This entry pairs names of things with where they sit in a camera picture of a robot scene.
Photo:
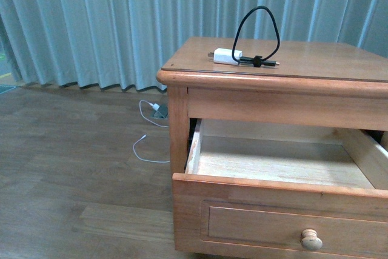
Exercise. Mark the white charger adapter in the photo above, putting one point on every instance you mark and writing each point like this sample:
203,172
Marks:
222,56

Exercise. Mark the wooden drawer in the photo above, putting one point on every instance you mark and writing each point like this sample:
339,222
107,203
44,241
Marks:
250,189

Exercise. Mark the drawer round knob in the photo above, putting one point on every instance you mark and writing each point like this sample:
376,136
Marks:
310,240

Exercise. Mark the grey floor socket box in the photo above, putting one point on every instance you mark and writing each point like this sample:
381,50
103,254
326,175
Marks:
162,112

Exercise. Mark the white plug on floor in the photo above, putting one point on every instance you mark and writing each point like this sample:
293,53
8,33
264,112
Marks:
155,106

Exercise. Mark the light green curtain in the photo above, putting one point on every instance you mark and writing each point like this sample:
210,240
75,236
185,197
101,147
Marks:
125,42

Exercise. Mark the wooden nightstand cabinet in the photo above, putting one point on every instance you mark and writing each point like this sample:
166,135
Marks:
313,84

